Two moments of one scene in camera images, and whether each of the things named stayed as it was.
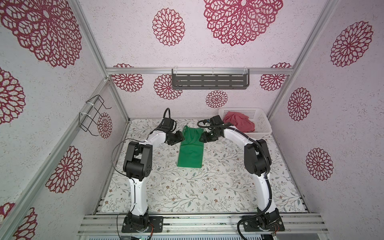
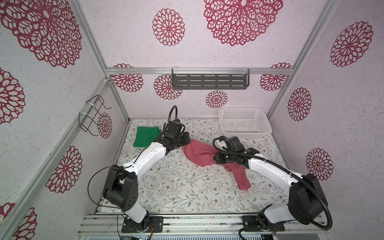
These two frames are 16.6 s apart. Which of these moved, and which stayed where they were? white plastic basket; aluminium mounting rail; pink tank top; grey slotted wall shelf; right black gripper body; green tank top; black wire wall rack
Moved: pink tank top; green tank top; right black gripper body
Stayed: aluminium mounting rail; black wire wall rack; grey slotted wall shelf; white plastic basket
